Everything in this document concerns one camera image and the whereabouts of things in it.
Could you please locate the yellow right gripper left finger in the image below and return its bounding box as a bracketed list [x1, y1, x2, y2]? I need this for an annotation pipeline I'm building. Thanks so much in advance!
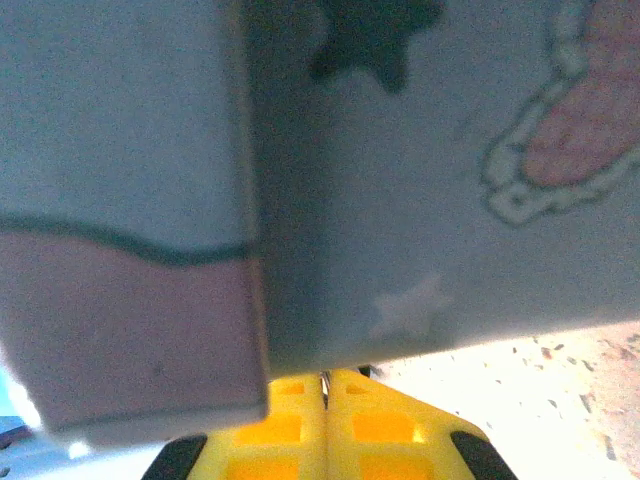
[142, 373, 329, 480]

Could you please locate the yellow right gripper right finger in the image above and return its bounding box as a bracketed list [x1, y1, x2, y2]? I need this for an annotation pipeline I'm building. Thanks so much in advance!
[327, 367, 519, 480]

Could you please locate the light blue cartoon tin box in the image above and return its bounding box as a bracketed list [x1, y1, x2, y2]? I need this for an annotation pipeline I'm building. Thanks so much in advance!
[0, 0, 640, 447]

